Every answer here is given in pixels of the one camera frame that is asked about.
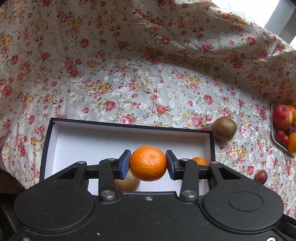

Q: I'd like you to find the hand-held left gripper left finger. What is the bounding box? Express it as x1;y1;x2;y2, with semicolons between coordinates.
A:
55;149;132;201

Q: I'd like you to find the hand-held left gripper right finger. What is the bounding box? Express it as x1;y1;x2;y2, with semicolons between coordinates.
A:
165;149;243;202

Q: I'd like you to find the brown kiwi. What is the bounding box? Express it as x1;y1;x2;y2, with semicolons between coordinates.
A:
212;116;237;142
114;170;141;193

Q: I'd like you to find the small tangerine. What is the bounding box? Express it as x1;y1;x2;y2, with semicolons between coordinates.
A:
129;146;167;181
191;157;208;166

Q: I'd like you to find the black cardboard box white inside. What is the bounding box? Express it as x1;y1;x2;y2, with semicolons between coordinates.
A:
39;118;216;196

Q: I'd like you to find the floral tablecloth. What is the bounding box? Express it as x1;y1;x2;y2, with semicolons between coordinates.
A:
0;0;296;218

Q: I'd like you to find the pale green plate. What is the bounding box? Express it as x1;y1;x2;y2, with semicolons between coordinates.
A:
270;103;296;158

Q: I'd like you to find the red apple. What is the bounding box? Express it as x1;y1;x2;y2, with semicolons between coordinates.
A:
273;104;293;131

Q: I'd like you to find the large orange with stem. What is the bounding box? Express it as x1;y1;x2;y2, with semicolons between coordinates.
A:
287;133;296;153

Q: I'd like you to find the grey window frame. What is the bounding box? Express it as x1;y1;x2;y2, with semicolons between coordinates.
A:
265;0;296;44

